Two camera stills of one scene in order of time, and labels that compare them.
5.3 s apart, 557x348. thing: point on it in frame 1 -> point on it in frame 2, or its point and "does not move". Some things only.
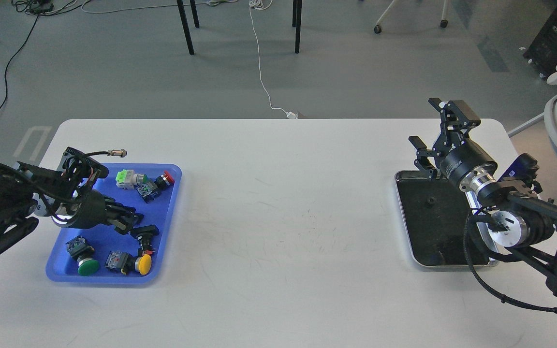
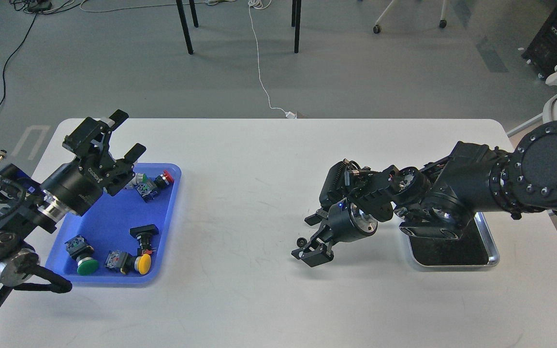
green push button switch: x=80 y=251 does not move
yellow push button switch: x=124 y=261 does not move
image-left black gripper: x=87 y=209 -> x=78 y=184
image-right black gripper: x=466 y=157 -> x=346 y=223
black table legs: x=189 y=41 does not move
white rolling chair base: x=377 y=28 does not move
